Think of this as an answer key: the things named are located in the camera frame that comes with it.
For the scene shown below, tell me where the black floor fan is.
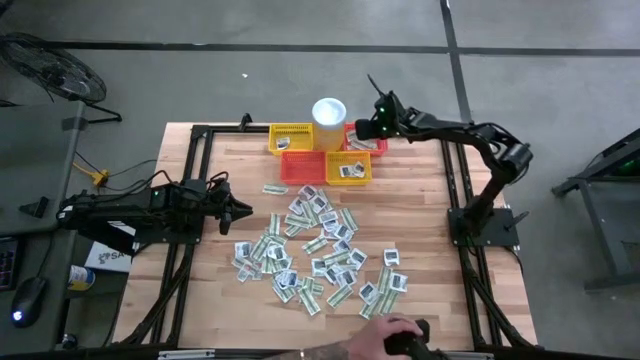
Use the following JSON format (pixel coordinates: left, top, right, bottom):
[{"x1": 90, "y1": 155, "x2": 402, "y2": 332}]
[{"x1": 0, "y1": 32, "x2": 123, "y2": 125}]

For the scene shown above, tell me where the person's hand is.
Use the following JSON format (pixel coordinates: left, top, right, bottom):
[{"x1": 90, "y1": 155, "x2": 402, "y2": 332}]
[{"x1": 347, "y1": 313, "x2": 424, "y2": 360}]

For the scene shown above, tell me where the black triangular bracket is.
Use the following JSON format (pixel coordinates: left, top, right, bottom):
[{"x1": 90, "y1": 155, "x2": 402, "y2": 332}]
[{"x1": 18, "y1": 196, "x2": 51, "y2": 220}]

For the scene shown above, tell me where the grey desk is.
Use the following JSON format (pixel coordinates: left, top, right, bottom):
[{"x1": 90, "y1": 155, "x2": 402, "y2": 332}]
[
  {"x1": 0, "y1": 101, "x2": 85, "y2": 236},
  {"x1": 0, "y1": 227, "x2": 79, "y2": 354}
]

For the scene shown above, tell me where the black handheld device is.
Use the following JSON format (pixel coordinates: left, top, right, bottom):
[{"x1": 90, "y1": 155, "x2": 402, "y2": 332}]
[{"x1": 383, "y1": 318, "x2": 432, "y2": 359}]

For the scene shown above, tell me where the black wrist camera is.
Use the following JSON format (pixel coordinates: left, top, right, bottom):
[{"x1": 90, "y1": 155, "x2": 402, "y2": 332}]
[
  {"x1": 179, "y1": 178, "x2": 209, "y2": 205},
  {"x1": 354, "y1": 117, "x2": 382, "y2": 142}
]

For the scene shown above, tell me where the black keyboard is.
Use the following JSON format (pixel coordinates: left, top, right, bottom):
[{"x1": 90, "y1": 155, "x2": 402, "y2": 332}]
[{"x1": 0, "y1": 238, "x2": 20, "y2": 292}]

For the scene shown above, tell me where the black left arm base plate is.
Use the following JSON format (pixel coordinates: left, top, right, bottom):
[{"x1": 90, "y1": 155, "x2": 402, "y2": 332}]
[{"x1": 133, "y1": 207, "x2": 206, "y2": 246}]

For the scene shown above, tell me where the person's forearm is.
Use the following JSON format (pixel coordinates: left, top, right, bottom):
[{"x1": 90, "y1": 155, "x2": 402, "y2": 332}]
[{"x1": 262, "y1": 341, "x2": 354, "y2": 360}]

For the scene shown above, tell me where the black right camera cable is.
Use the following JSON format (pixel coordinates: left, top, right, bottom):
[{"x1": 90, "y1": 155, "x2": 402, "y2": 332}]
[{"x1": 366, "y1": 73, "x2": 387, "y2": 99}]

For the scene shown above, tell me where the black camera cable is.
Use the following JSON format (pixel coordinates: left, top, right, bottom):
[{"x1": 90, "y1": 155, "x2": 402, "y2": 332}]
[
  {"x1": 366, "y1": 73, "x2": 387, "y2": 99},
  {"x1": 202, "y1": 169, "x2": 231, "y2": 194}
]

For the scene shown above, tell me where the white yellow blue can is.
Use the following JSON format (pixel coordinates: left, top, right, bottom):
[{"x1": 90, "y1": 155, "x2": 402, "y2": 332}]
[{"x1": 67, "y1": 264, "x2": 96, "y2": 292}]

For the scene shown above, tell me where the silver metal bracket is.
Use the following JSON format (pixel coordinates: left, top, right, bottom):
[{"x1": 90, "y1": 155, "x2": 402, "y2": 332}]
[
  {"x1": 438, "y1": 351, "x2": 495, "y2": 360},
  {"x1": 157, "y1": 349, "x2": 216, "y2": 360}
]

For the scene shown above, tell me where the black left camera cable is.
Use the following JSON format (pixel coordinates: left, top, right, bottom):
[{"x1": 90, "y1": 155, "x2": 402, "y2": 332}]
[{"x1": 202, "y1": 169, "x2": 231, "y2": 194}]

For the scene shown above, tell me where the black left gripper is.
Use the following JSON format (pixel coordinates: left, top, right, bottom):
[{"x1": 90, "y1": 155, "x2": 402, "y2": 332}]
[{"x1": 205, "y1": 179, "x2": 254, "y2": 236}]

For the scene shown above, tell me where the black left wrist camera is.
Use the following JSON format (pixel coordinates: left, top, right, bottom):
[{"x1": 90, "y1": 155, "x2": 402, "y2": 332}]
[{"x1": 179, "y1": 178, "x2": 209, "y2": 205}]

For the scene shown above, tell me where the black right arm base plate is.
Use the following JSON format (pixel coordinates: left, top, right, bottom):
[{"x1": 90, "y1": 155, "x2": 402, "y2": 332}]
[{"x1": 447, "y1": 207, "x2": 522, "y2": 248}]

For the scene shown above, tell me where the white cardboard box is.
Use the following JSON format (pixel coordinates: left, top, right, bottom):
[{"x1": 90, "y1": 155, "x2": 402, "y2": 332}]
[{"x1": 83, "y1": 221, "x2": 137, "y2": 274}]

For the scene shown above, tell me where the grey metal cart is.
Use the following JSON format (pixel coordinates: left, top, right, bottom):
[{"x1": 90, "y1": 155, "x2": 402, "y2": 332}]
[{"x1": 551, "y1": 127, "x2": 640, "y2": 292}]

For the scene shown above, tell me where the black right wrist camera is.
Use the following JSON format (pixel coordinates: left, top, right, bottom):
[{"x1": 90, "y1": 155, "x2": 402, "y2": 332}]
[{"x1": 354, "y1": 117, "x2": 382, "y2": 142}]

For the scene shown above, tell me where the orange plastic basket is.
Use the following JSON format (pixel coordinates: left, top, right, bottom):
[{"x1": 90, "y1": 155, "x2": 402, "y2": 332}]
[
  {"x1": 342, "y1": 122, "x2": 389, "y2": 158},
  {"x1": 279, "y1": 150, "x2": 328, "y2": 187}
]

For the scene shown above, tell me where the yellow canister white lid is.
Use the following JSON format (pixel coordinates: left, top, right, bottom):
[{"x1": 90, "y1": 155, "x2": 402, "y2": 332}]
[{"x1": 311, "y1": 97, "x2": 348, "y2": 153}]

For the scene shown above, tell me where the black computer mouse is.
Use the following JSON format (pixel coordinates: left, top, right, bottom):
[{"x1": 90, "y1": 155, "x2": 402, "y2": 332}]
[{"x1": 9, "y1": 276, "x2": 49, "y2": 330}]

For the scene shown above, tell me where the yellow plastic basket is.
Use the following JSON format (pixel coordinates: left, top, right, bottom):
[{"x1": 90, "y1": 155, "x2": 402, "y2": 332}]
[
  {"x1": 325, "y1": 150, "x2": 374, "y2": 187},
  {"x1": 268, "y1": 122, "x2": 315, "y2": 157}
]

